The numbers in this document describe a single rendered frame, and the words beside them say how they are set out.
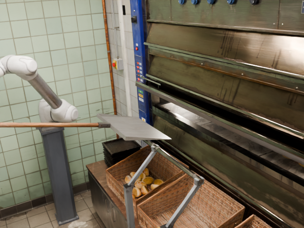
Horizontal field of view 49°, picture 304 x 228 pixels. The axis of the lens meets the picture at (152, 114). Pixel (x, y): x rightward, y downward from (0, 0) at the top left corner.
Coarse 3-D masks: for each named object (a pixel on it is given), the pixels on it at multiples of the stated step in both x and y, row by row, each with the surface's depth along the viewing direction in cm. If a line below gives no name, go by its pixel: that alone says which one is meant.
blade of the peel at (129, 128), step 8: (104, 120) 246; (112, 120) 255; (120, 120) 259; (128, 120) 263; (136, 120) 266; (112, 128) 233; (120, 128) 238; (128, 128) 241; (136, 128) 244; (144, 128) 247; (152, 128) 251; (120, 136) 221; (128, 136) 223; (136, 136) 226; (144, 136) 229; (152, 136) 232; (160, 136) 235
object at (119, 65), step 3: (114, 60) 324; (117, 60) 321; (120, 60) 322; (117, 63) 322; (120, 63) 323; (114, 66) 328; (117, 66) 323; (120, 66) 324; (117, 69) 324; (120, 69) 325
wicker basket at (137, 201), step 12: (132, 156) 287; (144, 156) 294; (156, 156) 289; (108, 168) 279; (120, 168) 285; (132, 168) 291; (156, 168) 288; (168, 168) 273; (108, 180) 279; (120, 180) 288; (168, 180) 244; (120, 192) 258; (132, 192) 270; (156, 192) 241
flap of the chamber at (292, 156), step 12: (156, 84) 274; (180, 96) 237; (204, 108) 209; (216, 108) 211; (216, 120) 186; (240, 120) 188; (240, 132) 170; (264, 132) 170; (276, 132) 172; (264, 144) 157; (288, 144) 155; (300, 144) 156; (288, 156) 145
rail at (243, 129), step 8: (152, 88) 249; (168, 96) 230; (184, 104) 213; (192, 104) 208; (208, 112) 193; (224, 120) 180; (240, 128) 170; (256, 136) 161; (264, 136) 158; (272, 144) 153; (280, 144) 149; (296, 152) 141
